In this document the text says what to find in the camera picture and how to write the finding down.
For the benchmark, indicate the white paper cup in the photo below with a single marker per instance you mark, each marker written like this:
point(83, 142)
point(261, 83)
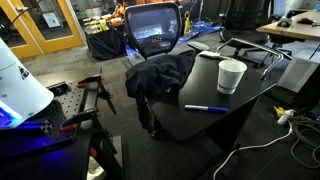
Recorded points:
point(230, 77)

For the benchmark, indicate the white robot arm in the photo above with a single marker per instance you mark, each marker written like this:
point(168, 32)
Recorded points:
point(20, 90)

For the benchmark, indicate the black zip jacket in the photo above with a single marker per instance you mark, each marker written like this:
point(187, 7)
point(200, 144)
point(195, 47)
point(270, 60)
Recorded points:
point(160, 75)

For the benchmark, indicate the blue and white marker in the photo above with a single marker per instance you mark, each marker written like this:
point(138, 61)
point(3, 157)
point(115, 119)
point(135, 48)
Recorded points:
point(210, 108)

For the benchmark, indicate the black orange bar clamp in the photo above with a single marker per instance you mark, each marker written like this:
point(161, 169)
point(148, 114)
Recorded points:
point(81, 117)
point(100, 88)

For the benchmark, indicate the black mesh office chair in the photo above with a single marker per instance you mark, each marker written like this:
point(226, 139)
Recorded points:
point(153, 28)

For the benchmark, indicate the yellow standing sign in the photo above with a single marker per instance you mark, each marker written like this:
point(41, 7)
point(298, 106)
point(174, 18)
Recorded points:
point(187, 25)

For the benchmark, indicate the black draped table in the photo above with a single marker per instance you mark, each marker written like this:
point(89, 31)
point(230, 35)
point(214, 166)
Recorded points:
point(105, 45)

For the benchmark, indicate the yellow items pile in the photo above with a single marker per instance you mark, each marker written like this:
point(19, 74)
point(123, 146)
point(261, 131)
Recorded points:
point(100, 24)

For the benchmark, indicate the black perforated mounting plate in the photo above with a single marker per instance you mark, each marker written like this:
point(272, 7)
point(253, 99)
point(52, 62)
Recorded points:
point(66, 106)

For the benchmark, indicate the black padded office chair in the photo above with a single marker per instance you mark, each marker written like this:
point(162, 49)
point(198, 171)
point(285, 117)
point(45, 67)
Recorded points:
point(245, 35)

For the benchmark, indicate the orange framed glass door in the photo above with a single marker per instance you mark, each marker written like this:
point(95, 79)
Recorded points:
point(71, 23)

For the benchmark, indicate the yellow plug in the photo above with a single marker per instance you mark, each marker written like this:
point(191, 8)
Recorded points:
point(279, 111)

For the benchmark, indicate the white plug adapter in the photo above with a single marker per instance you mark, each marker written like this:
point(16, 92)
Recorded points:
point(285, 117)

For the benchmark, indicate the grey box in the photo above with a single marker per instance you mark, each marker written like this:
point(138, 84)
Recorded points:
point(296, 75)

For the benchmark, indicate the light wooden desk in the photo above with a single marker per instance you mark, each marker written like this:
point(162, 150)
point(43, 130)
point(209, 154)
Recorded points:
point(293, 30)

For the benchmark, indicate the chrome tube frame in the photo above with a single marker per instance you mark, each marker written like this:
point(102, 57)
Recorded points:
point(263, 48)

